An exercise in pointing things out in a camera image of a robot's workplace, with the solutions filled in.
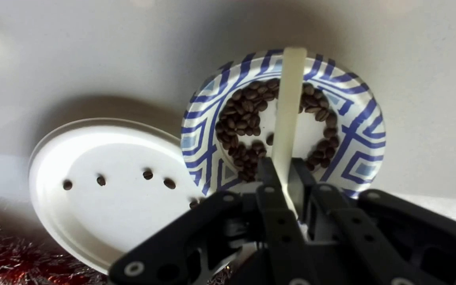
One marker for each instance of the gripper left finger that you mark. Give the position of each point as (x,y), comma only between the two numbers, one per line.
(275,221)

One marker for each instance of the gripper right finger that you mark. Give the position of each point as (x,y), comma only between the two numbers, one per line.
(390,237)

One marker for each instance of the white plastic spoon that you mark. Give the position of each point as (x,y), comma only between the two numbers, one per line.
(289,103)

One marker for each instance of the blue patterned paper bowl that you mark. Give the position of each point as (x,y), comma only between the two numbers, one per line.
(354,130)

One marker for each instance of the white paper plate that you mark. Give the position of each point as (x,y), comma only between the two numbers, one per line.
(113,213)

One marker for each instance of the coffee bean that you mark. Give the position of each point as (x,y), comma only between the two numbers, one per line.
(67,185)
(169,183)
(193,204)
(147,174)
(101,180)

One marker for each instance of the heap of coffee beans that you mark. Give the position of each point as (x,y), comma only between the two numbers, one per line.
(246,114)

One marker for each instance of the red and silver tinsel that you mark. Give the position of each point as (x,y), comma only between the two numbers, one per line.
(18,261)

